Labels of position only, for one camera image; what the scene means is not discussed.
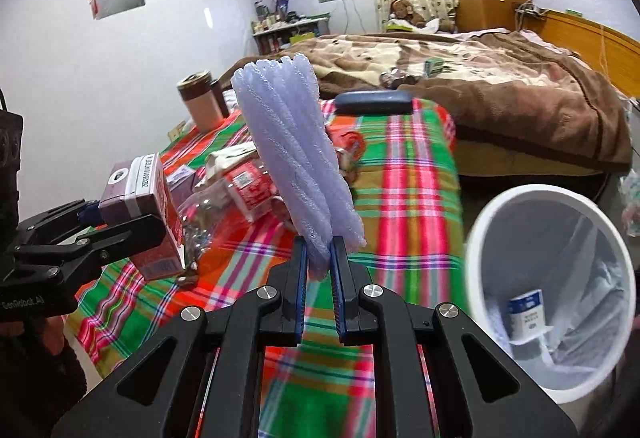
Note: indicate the white trash bin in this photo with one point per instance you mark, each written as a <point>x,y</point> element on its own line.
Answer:
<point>475,258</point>

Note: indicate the purple drink carton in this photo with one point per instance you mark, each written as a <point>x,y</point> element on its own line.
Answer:
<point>150,228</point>
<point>181,185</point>

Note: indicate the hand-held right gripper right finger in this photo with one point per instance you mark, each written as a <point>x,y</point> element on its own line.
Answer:
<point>336,278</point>

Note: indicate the brown glossy object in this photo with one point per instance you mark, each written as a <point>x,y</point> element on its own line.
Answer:
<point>400,77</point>

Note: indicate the wooden headboard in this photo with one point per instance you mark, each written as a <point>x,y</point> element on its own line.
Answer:
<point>575,30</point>

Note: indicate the white blue carton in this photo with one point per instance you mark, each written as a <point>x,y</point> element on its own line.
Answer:
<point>525,318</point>

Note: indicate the purple foam net sleeve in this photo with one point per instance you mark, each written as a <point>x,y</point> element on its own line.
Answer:
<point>285,143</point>

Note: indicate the brown teddy bear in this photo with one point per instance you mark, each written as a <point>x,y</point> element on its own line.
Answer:
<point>402,10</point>

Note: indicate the cluttered shelf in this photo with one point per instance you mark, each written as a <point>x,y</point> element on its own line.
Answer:
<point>280,35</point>

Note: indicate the plaid cloth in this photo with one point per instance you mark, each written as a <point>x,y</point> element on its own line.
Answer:
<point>410,198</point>

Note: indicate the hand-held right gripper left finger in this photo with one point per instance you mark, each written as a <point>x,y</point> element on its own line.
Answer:
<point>300,268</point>

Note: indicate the white plastic bin liner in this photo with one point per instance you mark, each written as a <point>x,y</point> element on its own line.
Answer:
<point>590,298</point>

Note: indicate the small green box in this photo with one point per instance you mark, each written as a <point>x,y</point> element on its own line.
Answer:
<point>435,67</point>

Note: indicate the navy glasses case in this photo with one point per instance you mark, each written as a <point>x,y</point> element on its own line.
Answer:
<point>372,102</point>

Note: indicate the brown patterned blanket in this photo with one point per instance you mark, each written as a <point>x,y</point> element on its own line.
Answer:
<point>525,108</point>

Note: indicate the beige wall socket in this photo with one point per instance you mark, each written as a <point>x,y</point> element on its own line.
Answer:
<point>175,132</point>

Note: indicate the pink mug brown lid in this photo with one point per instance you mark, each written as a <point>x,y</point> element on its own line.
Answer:
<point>200,108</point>

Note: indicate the person's left forearm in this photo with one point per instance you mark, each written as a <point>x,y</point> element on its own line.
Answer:
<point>35,378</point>

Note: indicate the red drink can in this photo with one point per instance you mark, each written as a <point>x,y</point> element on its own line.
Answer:
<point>350,140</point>

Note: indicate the crumpled white paper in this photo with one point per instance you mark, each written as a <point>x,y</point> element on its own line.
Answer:
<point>227,160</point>

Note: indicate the clear plastic bag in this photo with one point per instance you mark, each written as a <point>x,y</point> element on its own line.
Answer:
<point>631,203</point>

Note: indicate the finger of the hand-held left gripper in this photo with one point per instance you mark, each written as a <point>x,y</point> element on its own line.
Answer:
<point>130,233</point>
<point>87,213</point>

